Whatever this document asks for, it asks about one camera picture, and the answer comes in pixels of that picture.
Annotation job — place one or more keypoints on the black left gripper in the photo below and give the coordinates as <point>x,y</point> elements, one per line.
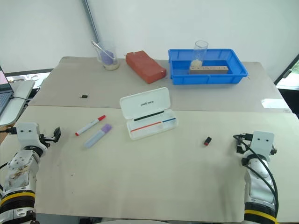
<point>44,139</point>

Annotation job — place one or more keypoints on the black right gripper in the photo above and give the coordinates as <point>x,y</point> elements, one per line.
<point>246,137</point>

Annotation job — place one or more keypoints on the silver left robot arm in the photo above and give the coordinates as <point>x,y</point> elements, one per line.
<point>19,170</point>

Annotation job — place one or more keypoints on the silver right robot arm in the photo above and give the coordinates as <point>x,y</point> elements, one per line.
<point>257,184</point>

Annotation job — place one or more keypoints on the white plastic pencil case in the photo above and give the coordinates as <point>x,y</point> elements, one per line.
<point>148,113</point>

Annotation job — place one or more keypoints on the small black red eraser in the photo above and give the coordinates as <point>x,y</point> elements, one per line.
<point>208,141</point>

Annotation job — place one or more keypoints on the red cap whiteboard marker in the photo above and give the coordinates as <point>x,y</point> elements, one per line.
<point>90,125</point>

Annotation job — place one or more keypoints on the purple highlighter pen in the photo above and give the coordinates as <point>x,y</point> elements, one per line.
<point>98,136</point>

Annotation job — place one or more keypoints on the small black clip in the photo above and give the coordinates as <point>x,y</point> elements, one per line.
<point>83,95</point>

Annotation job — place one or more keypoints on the laptop on side stand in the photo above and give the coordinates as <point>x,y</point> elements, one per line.
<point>17,102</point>

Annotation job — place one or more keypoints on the beige cardboard table sheet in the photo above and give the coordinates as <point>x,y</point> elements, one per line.
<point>198,98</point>
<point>149,172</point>

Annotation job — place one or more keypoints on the grey laptop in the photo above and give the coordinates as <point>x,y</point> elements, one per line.
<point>4,92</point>

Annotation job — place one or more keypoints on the blue pen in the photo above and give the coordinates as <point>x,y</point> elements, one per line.
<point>168,120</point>

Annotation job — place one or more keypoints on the wooden block with holes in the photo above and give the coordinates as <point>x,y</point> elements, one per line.
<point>208,70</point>

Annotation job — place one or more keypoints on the blue plastic bin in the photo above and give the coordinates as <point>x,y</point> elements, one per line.
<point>206,66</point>

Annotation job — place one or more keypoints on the red pen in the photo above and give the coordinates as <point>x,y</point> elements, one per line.
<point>146,127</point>

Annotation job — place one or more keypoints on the purple crumpled material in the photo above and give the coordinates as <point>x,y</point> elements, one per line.
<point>106,57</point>

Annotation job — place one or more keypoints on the black pen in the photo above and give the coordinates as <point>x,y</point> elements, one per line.
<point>148,116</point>

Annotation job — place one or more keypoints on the clear glass beaker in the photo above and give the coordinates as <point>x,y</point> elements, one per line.
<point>109,58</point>

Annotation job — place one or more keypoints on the white grain clump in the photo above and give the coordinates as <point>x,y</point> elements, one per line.
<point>196,63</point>

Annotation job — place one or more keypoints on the glass stirring rod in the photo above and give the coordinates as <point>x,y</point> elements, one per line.
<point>102,51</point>

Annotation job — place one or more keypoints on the clear drinking glass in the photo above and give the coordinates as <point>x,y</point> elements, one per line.
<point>200,54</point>

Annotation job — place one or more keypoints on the red brick block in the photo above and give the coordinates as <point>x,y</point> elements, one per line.
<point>146,66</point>

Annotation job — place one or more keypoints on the grey metal pipe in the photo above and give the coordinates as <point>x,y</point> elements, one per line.
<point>91,21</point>

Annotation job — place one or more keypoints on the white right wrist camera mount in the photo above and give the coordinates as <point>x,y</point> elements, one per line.
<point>263,142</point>

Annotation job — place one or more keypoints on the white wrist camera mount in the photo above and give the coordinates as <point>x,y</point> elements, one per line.
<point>26,134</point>
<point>263,142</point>

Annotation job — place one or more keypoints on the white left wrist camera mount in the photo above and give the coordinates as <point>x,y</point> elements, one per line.
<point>26,134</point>

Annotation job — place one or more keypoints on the black door frame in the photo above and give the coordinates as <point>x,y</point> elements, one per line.
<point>286,70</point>

